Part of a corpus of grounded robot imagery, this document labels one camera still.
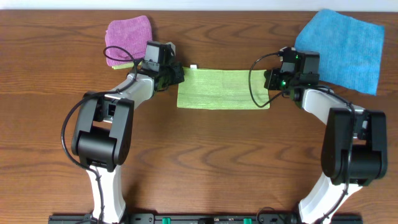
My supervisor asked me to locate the green microfiber cloth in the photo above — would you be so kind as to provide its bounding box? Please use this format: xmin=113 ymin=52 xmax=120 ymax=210
xmin=177 ymin=67 xmax=269 ymax=110

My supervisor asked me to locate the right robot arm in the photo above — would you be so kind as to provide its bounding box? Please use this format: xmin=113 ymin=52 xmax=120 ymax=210
xmin=264 ymin=69 xmax=387 ymax=223

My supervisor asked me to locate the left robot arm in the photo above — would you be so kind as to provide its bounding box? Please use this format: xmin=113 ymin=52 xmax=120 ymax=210
xmin=68 ymin=62 xmax=184 ymax=223

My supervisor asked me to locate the folded green cloth under purple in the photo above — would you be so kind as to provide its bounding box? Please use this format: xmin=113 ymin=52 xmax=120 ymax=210
xmin=111 ymin=62 xmax=135 ymax=70

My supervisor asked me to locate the blue cloth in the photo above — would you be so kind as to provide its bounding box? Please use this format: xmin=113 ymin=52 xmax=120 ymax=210
xmin=294 ymin=9 xmax=385 ymax=95

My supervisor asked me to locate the left black cable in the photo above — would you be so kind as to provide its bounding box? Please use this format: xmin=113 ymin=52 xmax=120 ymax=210
xmin=60 ymin=45 xmax=146 ymax=224

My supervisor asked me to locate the black cable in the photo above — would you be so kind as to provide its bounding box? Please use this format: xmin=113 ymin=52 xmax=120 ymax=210
xmin=248 ymin=52 xmax=357 ymax=224
xmin=60 ymin=45 xmax=146 ymax=224

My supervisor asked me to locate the right black cable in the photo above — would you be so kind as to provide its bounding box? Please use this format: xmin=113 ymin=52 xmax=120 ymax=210
xmin=248 ymin=52 xmax=357 ymax=224

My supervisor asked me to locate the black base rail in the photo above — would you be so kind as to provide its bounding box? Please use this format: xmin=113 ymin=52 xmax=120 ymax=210
xmin=48 ymin=212 xmax=364 ymax=224

